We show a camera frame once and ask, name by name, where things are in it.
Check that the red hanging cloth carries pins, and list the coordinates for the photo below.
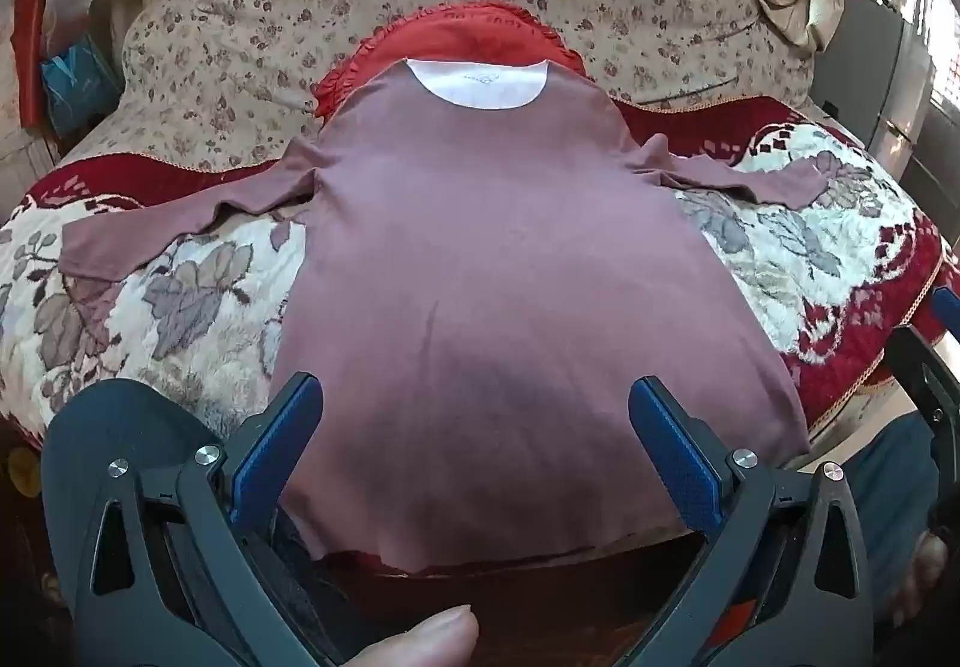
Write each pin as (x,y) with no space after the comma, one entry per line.
(30,37)

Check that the person's left hand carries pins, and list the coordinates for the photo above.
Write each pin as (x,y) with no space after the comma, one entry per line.
(427,641)

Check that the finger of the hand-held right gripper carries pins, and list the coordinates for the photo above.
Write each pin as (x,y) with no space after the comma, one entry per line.
(919,367)
(949,314)

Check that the red and white floral blanket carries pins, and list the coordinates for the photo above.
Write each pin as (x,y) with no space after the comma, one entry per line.
(187,307)

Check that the red ruffled cushion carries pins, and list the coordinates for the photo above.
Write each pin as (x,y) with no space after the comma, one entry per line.
(465,33)

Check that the blue bag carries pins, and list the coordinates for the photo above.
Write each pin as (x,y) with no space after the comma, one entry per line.
(79,86)

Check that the grey cabinet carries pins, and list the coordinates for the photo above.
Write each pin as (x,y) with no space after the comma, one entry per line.
(870,67)

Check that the mauve long-sleeve shirt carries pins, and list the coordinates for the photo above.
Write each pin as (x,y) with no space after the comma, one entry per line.
(487,277)

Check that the person's jeans leg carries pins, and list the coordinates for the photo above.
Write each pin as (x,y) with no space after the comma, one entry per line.
(889,487)

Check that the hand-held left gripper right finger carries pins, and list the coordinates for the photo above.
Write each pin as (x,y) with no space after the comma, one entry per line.
(675,457)

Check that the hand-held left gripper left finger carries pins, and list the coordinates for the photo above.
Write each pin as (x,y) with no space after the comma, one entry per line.
(276,446)

